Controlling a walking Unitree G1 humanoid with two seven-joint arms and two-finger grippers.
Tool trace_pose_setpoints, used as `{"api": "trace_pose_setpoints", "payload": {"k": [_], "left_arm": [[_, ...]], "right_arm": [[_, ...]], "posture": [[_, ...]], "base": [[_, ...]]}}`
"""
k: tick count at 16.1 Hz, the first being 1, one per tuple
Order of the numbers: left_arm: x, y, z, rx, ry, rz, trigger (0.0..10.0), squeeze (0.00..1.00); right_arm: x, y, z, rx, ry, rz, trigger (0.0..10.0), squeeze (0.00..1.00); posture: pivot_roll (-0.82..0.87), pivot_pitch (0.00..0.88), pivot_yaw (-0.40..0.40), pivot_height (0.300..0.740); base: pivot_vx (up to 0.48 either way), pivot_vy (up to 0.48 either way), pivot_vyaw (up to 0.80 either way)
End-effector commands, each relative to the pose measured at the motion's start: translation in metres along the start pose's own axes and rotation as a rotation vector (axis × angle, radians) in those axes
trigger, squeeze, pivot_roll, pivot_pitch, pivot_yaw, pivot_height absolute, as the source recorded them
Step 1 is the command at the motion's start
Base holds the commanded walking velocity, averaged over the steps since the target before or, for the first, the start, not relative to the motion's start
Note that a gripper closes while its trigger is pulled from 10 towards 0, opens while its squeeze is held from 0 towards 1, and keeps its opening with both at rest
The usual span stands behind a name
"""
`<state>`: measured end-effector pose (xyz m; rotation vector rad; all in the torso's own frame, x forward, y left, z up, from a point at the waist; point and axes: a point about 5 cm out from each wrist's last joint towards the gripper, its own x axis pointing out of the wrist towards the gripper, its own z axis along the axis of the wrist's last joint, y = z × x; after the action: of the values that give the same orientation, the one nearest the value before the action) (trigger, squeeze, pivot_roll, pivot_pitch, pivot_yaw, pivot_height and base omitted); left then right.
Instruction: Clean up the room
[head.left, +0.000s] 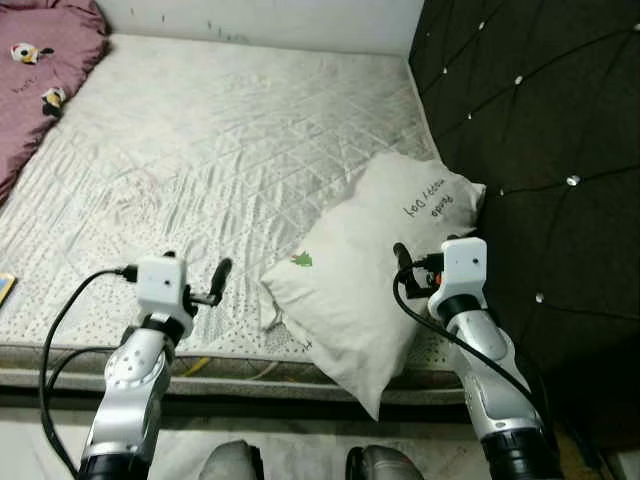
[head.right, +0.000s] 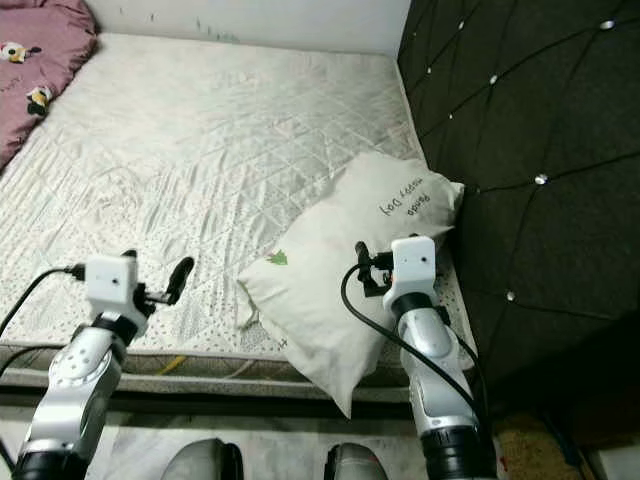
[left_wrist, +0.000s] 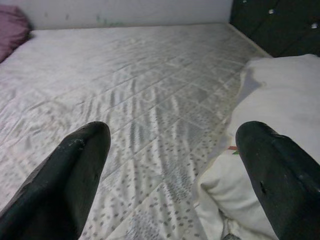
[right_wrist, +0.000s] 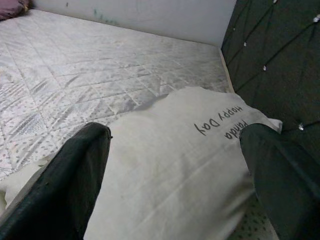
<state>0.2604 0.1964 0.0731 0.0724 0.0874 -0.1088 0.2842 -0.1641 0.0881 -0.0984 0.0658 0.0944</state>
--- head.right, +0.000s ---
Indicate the cream pillow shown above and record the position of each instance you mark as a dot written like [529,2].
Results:
[320,290]

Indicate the white quilted mattress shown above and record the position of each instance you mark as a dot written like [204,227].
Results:
[210,140]

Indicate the grey robot left leg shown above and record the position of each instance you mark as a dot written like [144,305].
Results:
[202,460]

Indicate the grey robot leg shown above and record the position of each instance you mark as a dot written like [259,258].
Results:
[360,462]
[202,460]

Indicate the grey robot right leg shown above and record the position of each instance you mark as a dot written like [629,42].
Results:
[360,462]

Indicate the purple cartoon print blanket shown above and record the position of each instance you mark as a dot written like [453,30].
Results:
[35,80]

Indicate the black tufted headboard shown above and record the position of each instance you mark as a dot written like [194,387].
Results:
[540,120]

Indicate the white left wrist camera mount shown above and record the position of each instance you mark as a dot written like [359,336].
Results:
[110,284]

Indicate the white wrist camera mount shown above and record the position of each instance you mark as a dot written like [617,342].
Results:
[110,284]
[415,263]

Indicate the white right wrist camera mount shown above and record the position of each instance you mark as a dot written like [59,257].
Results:
[415,263]

